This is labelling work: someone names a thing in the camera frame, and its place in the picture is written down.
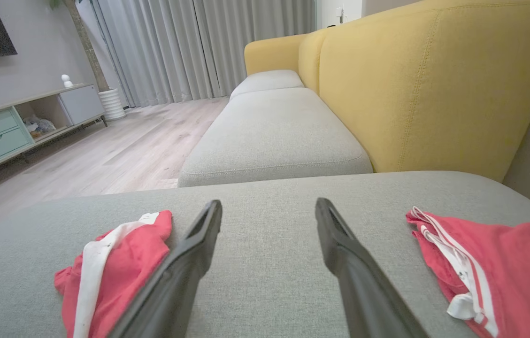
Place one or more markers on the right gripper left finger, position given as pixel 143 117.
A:
pixel 175 286

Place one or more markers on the grey sofa chaise cushion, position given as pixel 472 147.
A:
pixel 269 263

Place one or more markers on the yellow sofa backrest cushion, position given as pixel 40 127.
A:
pixel 433 84
pixel 311 61

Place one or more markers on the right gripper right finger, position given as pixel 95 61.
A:
pixel 363 291

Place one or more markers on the small grey sofa seat cushion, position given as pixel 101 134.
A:
pixel 267 80

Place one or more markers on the white door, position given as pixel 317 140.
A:
pixel 340 14

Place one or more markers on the white ribbed plant pot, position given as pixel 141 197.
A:
pixel 112 104

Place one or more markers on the grey pleated curtain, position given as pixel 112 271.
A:
pixel 199 47

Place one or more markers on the large grey sofa seat cushion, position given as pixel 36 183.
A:
pixel 274 136

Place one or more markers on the small white figurine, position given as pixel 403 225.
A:
pixel 66 80

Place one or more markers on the red shorts with white stripe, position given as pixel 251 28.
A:
pixel 124 267

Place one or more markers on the clutter in cabinet shelf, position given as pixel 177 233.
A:
pixel 39 126

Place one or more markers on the brown plant trunk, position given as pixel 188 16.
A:
pixel 87 51

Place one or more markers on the red Bulls 23 jersey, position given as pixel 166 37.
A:
pixel 523 272

